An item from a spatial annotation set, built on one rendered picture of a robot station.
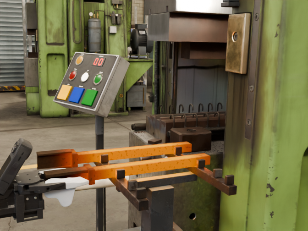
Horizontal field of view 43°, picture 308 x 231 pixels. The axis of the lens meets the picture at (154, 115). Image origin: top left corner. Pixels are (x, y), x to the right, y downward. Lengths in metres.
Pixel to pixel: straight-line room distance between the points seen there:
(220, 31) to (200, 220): 0.65
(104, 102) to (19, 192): 1.00
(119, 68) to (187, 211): 0.77
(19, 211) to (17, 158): 0.11
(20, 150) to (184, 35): 0.75
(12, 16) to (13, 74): 1.26
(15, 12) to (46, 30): 3.11
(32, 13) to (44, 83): 1.11
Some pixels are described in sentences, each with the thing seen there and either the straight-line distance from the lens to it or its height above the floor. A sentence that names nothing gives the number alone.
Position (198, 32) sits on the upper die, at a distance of 1.38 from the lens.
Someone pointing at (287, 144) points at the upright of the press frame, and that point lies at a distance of 1.12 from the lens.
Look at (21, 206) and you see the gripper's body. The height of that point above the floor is 0.95.
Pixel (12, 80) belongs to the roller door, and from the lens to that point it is 9.37.
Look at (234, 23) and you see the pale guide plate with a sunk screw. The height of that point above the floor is 1.33.
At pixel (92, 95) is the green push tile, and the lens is 1.78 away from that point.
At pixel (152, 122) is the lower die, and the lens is 1.49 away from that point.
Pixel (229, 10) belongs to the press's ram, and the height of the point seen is 1.38.
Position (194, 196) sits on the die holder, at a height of 0.77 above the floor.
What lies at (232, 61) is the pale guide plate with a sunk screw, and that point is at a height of 1.22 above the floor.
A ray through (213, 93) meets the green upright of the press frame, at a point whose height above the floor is 1.05.
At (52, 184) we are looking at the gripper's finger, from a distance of 0.82.
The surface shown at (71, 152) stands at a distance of 0.99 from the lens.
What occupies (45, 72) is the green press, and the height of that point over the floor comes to 0.72.
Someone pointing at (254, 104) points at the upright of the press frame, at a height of 1.10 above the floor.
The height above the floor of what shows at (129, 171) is 0.98.
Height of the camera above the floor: 1.28
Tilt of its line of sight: 11 degrees down
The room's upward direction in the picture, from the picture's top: 1 degrees clockwise
